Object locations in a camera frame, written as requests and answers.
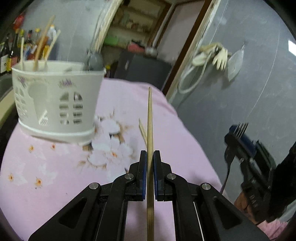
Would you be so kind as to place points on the white plastic utensil holder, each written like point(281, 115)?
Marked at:
point(57, 101)

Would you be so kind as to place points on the silver fork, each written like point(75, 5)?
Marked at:
point(228, 167)

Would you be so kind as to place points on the grey cabinet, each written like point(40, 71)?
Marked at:
point(138, 68)

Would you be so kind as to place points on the green box on shelf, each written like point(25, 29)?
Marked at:
point(111, 40)

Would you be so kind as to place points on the pink floral table cloth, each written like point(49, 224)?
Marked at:
point(40, 177)

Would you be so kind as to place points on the pale bamboo chopstick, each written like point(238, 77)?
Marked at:
point(21, 53)
point(50, 49)

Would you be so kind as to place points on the dark bamboo chopstick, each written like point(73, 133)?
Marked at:
point(150, 176)
point(142, 131)

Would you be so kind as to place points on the white rubber glove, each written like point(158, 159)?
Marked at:
point(215, 52)

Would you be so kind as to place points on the dark soy sauce bottle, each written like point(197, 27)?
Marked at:
point(13, 55)

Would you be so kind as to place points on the person's right hand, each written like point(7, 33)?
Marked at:
point(242, 204)

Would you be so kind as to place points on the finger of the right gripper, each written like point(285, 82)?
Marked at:
point(233, 148)
point(247, 146)

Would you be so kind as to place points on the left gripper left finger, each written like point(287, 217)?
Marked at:
point(136, 187)

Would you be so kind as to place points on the silver ladle spoon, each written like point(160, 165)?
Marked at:
point(93, 61)

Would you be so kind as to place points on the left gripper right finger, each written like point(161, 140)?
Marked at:
point(163, 186)

